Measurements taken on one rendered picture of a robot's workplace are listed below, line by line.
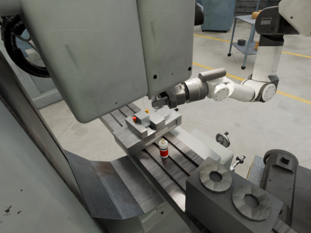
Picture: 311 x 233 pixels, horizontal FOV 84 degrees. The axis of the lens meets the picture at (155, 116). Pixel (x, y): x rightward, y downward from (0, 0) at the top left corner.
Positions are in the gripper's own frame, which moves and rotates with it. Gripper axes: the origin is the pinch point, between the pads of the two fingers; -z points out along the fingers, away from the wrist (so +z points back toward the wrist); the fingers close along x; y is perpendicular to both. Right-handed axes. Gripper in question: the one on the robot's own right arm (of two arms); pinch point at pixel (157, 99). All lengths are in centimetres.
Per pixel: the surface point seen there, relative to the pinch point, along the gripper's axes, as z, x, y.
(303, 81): 288, -141, 127
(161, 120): 2.8, -10.0, 19.4
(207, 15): 312, -528, 77
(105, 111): -16.7, 19.5, -12.8
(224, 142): 49, -18, 62
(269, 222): 13.8, 43.8, 12.0
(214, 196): 4.9, 34.4, 11.8
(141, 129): -7.6, -7.2, 19.3
